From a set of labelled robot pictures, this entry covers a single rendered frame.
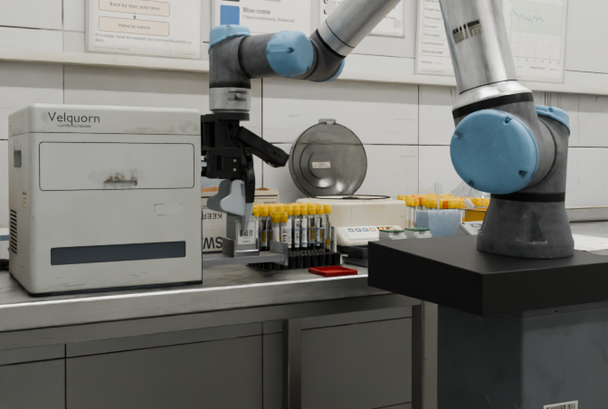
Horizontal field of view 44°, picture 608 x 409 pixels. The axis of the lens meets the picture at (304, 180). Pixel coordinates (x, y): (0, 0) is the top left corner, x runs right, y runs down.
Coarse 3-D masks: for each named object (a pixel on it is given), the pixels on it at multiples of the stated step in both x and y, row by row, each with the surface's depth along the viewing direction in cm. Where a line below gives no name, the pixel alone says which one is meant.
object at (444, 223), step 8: (416, 216) 168; (424, 216) 166; (432, 216) 165; (440, 216) 167; (448, 216) 168; (456, 216) 170; (416, 224) 168; (424, 224) 166; (432, 224) 165; (440, 224) 167; (448, 224) 168; (456, 224) 170; (432, 232) 166; (440, 232) 167; (448, 232) 168
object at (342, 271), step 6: (312, 270) 142; (318, 270) 144; (324, 270) 145; (330, 270) 145; (336, 270) 145; (342, 270) 145; (348, 270) 143; (354, 270) 141; (324, 276) 138; (330, 276) 138
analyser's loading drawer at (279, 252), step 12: (228, 240) 136; (228, 252) 136; (240, 252) 135; (252, 252) 136; (264, 252) 141; (276, 252) 141; (288, 252) 138; (204, 264) 131; (216, 264) 132; (228, 264) 133; (288, 264) 138
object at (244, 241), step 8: (232, 216) 136; (240, 216) 136; (232, 224) 136; (240, 224) 135; (232, 232) 136; (240, 232) 135; (248, 232) 136; (240, 240) 135; (248, 240) 136; (240, 248) 135; (248, 248) 136
